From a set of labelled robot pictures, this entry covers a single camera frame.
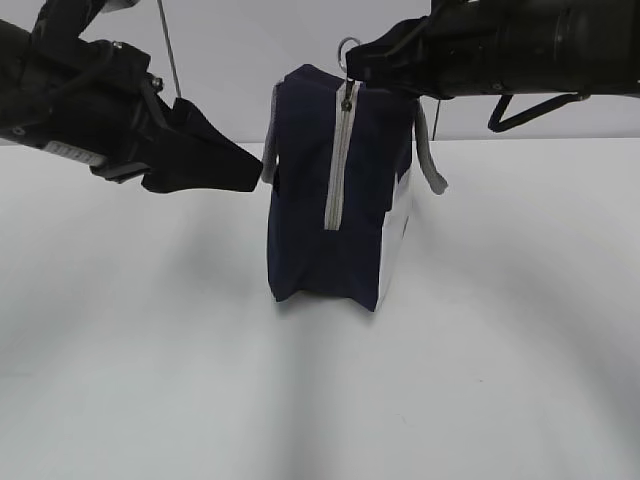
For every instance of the navy blue lunch bag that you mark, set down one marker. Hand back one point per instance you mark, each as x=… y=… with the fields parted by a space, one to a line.
x=338 y=156

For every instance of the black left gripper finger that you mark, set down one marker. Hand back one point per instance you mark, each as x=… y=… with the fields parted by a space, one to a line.
x=190 y=153

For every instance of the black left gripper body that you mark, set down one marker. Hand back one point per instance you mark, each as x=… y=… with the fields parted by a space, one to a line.
x=102 y=108

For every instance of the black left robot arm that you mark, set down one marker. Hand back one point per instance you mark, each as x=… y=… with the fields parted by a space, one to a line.
x=57 y=29

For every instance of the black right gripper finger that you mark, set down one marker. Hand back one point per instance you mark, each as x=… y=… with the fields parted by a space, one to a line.
x=396 y=61

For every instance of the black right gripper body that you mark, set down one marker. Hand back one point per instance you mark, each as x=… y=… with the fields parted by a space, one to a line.
x=460 y=46

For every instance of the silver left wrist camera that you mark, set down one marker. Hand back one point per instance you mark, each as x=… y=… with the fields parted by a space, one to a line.
x=115 y=5

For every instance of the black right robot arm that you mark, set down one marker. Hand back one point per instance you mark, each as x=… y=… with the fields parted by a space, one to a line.
x=585 y=47

